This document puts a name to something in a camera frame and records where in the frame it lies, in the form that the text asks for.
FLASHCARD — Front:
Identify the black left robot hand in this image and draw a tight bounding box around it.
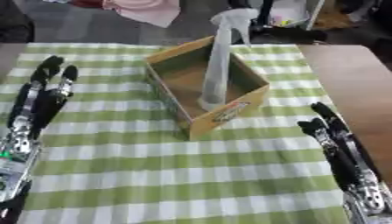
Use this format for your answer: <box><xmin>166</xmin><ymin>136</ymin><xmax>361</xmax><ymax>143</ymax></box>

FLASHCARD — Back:
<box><xmin>6</xmin><ymin>55</ymin><xmax>80</xmax><ymax>155</ymax></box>

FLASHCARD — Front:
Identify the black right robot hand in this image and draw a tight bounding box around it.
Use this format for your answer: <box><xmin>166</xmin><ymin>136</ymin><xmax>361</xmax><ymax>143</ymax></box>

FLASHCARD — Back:
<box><xmin>295</xmin><ymin>101</ymin><xmax>392</xmax><ymax>216</ymax></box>

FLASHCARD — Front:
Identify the pink cloth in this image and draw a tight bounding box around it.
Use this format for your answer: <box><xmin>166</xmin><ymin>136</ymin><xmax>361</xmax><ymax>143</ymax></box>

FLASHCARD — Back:
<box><xmin>101</xmin><ymin>0</ymin><xmax>183</xmax><ymax>29</ymax></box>

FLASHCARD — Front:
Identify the tan cardboard box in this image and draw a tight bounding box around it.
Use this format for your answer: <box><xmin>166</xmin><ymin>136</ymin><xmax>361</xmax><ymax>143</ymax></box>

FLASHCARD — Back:
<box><xmin>143</xmin><ymin>35</ymin><xmax>271</xmax><ymax>142</ymax></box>

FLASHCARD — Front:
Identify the white spray bottle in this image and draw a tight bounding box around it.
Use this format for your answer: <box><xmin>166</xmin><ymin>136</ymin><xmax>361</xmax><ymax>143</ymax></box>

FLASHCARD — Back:
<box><xmin>196</xmin><ymin>7</ymin><xmax>261</xmax><ymax>112</ymax></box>

